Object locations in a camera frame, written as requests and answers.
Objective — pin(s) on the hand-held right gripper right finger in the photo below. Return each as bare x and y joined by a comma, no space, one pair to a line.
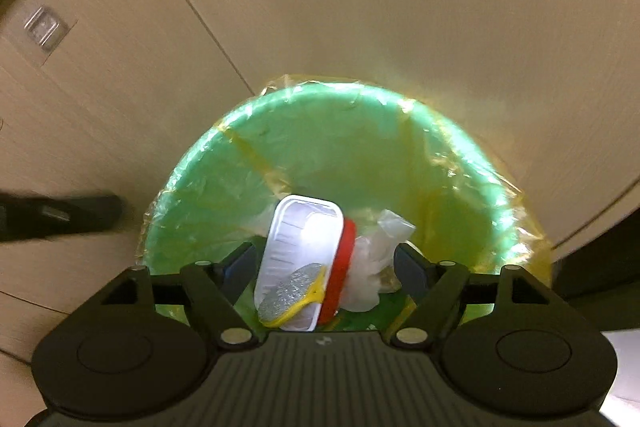
407,267

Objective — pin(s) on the yellow-rimmed round scrubber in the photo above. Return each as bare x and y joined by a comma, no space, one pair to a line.
290,294

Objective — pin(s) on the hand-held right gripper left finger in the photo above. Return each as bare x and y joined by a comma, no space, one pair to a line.
240,268

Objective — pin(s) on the red and white plastic tray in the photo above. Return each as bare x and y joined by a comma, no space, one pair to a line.
300,247

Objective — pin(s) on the green trash bin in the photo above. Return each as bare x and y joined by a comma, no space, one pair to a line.
350,147

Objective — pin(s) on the clear plastic bag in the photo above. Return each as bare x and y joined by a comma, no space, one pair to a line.
375,257

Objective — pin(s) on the metal floor socket plate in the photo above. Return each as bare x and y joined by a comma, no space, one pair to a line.
45,29

